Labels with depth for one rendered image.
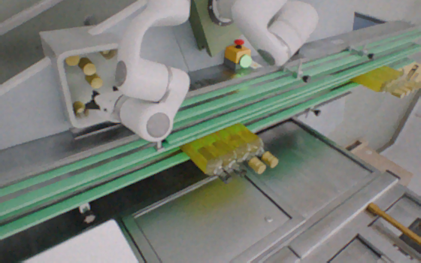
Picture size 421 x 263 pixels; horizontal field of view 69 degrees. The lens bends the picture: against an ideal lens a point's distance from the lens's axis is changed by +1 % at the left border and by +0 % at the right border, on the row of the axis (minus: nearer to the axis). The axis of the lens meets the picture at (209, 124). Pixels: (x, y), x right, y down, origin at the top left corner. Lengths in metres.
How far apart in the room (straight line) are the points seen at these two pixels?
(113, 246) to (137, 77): 0.53
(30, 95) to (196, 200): 0.57
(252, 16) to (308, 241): 0.65
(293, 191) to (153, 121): 0.70
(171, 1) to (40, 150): 0.57
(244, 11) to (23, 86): 0.59
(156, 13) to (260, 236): 0.67
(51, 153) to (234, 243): 0.57
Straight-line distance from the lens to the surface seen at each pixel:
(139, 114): 0.59
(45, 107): 0.97
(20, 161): 0.95
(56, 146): 0.97
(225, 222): 0.97
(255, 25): 0.75
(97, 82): 0.90
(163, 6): 0.61
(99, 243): 0.94
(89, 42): 0.88
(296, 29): 0.81
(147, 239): 0.93
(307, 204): 1.14
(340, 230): 1.10
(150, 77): 0.56
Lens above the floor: 1.58
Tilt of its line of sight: 39 degrees down
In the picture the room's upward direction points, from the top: 130 degrees clockwise
